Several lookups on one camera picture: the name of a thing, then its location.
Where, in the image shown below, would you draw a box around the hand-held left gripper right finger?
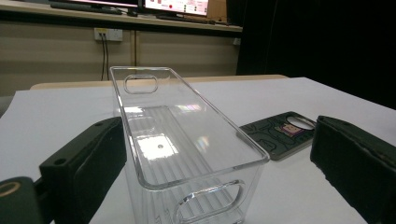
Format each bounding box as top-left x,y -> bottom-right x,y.
309,115 -> 396,224

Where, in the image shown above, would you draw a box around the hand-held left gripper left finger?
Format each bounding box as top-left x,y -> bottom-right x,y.
38,116 -> 128,224

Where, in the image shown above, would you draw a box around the dark tray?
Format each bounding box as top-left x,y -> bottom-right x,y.
238,111 -> 318,161

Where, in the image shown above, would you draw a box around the clear plastic container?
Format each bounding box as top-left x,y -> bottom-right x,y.
109,65 -> 271,224

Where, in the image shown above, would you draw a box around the white table sheet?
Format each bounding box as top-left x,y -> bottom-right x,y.
0,77 -> 396,224

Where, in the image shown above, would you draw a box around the wooden table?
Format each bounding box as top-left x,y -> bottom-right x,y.
29,74 -> 289,91

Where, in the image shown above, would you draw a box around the black keyboard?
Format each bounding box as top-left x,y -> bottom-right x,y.
49,2 -> 124,16

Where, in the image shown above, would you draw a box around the dark monitor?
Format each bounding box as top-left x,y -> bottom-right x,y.
49,0 -> 139,8

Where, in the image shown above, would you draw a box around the brown keyboard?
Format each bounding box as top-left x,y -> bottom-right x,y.
157,14 -> 218,26

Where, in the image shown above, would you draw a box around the bright screen monitor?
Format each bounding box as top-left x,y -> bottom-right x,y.
143,0 -> 209,17

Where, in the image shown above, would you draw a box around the cardboard box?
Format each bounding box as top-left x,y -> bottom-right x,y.
206,0 -> 228,22

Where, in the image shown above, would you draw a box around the black wall cables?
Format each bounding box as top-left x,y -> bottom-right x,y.
99,32 -> 110,81

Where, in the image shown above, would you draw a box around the white wall outlet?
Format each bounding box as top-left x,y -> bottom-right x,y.
93,27 -> 124,42

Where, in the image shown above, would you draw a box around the long wall desk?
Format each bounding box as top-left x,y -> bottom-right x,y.
0,0 -> 243,33

